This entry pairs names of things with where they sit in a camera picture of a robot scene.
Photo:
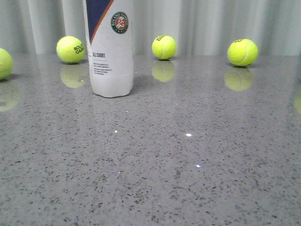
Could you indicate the yellow tennis ball centre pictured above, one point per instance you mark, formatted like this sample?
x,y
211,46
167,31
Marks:
x,y
164,47

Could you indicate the yellow tennis ball far left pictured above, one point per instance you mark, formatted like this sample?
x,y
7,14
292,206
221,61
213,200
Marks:
x,y
6,64

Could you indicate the grey pleated curtain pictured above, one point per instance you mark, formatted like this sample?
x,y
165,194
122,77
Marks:
x,y
200,27

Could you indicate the yellow tennis ball right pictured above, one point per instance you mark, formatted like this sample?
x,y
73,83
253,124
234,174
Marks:
x,y
242,52

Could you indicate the white blue tennis ball can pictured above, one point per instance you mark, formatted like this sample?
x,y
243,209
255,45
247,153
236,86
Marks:
x,y
108,27

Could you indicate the yellow tennis ball with lettering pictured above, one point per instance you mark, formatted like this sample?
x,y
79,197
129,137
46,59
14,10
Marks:
x,y
70,49

